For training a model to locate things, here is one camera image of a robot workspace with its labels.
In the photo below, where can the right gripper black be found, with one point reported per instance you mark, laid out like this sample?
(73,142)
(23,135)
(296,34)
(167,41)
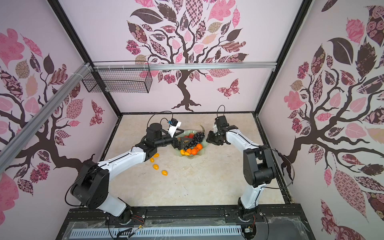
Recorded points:
(210,138)

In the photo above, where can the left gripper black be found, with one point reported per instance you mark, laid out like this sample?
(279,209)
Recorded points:
(180,145)

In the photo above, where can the dark fake grape bunch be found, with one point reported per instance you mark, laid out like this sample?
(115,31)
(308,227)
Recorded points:
(199,137)

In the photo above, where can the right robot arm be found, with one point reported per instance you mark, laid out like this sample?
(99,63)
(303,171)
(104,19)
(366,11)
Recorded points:
(258,166)

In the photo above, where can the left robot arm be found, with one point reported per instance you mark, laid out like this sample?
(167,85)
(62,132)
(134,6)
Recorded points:
(91,187)

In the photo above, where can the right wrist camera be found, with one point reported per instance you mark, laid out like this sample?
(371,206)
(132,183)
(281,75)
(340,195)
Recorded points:
(220,124)

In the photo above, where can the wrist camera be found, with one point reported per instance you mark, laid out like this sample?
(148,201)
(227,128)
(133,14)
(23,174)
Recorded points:
(173,126)
(220,124)

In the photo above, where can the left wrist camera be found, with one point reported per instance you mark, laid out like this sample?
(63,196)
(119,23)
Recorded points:
(173,126)

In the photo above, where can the aluminium rail back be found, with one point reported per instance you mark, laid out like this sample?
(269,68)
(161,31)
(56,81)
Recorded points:
(199,66)

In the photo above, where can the aluminium rail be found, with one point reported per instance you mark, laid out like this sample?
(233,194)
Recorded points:
(11,150)
(199,66)

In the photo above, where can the white vented cable duct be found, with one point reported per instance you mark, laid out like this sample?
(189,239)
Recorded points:
(154,232)

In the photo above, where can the black wire basket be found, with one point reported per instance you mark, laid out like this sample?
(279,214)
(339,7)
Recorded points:
(119,77)

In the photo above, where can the black base frame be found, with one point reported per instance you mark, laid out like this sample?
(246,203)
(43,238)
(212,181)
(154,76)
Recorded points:
(272,222)

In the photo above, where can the aluminium rail left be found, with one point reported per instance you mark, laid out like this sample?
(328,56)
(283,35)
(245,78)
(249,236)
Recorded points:
(11,150)

